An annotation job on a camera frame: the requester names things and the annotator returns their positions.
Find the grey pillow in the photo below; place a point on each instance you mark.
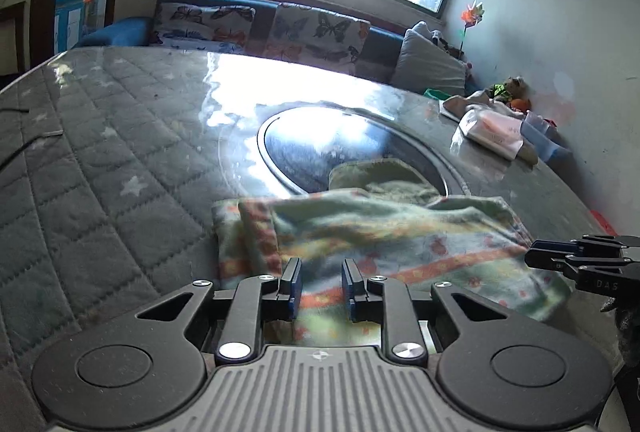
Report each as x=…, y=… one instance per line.
x=422, y=65

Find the butterfly cushion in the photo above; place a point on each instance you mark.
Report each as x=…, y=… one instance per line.
x=318, y=38
x=219, y=29

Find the teddy bear toy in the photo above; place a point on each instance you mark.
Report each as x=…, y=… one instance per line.
x=513, y=93

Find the red object at edge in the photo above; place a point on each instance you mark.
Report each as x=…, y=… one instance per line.
x=603, y=222

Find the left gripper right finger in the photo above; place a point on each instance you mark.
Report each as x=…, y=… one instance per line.
x=387, y=302

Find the left butterfly cushion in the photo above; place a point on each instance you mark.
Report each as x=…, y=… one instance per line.
x=219, y=29

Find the colourful pinwheel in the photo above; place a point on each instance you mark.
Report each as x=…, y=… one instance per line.
x=471, y=17

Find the green plastic bowl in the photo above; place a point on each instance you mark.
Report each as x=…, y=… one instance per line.
x=436, y=94

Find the cream crumpled garment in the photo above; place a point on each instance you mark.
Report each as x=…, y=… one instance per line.
x=455, y=107

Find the middle butterfly cushion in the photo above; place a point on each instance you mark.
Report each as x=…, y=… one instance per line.
x=318, y=38

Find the clear plastic storage box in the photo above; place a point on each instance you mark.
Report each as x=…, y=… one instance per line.
x=544, y=138

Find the grey quilted star tablecloth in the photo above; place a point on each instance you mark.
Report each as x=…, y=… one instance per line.
x=111, y=300

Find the green patterned child jacket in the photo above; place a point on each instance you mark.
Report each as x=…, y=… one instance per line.
x=391, y=221

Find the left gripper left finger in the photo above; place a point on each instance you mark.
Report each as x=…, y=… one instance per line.
x=257, y=300

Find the blue white cabinet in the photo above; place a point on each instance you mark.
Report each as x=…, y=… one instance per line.
x=69, y=23

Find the pink tissue pack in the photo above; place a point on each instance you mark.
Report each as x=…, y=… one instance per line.
x=499, y=133

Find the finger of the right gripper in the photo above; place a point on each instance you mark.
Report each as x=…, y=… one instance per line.
x=550, y=259
x=590, y=245

